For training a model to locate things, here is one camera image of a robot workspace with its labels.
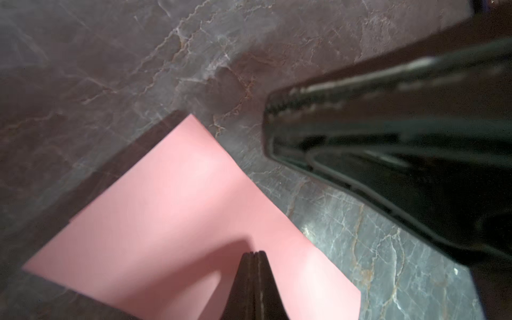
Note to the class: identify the pink square paper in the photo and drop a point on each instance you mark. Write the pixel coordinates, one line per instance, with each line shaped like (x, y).
(166, 239)

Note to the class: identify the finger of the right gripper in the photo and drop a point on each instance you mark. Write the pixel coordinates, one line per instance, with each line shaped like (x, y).
(423, 136)

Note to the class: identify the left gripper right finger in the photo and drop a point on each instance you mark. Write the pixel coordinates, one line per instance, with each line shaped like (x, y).
(267, 300)

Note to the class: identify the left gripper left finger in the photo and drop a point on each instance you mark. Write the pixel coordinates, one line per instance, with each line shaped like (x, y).
(241, 300)

